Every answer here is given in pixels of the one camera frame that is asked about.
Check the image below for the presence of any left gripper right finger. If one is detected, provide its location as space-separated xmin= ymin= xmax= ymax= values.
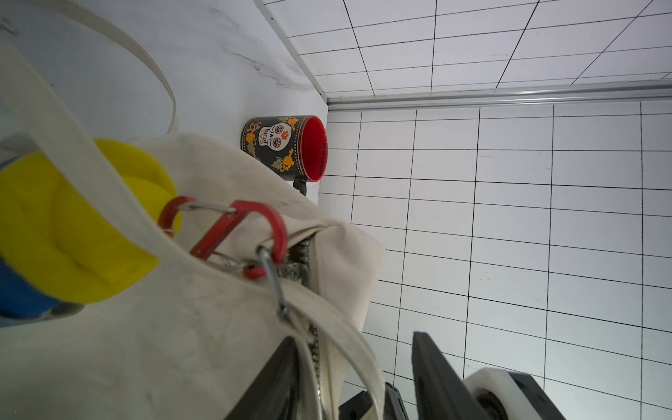
xmin=411 ymin=332 xmax=475 ymax=419

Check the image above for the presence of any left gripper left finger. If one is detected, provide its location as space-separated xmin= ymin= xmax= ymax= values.
xmin=225 ymin=337 xmax=300 ymax=420

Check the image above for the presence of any cream canvas shoulder bag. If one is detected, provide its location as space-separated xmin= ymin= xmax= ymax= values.
xmin=1 ymin=1 xmax=385 ymax=419

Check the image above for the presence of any red carabiner clip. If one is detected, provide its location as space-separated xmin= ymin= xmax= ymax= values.
xmin=157 ymin=196 xmax=289 ymax=268

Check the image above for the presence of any yellow blue plush keychain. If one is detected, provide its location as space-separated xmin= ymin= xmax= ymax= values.
xmin=1 ymin=152 xmax=159 ymax=327

